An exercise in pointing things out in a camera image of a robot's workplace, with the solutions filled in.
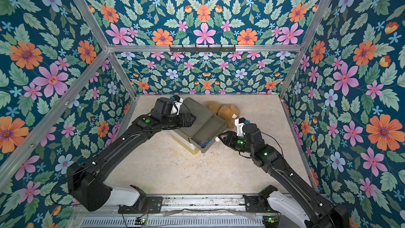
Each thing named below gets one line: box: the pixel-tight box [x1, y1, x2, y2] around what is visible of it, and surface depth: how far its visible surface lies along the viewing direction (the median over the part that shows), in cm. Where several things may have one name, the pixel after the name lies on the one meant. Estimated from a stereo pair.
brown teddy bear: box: [206, 100, 240, 129], surface depth 97 cm
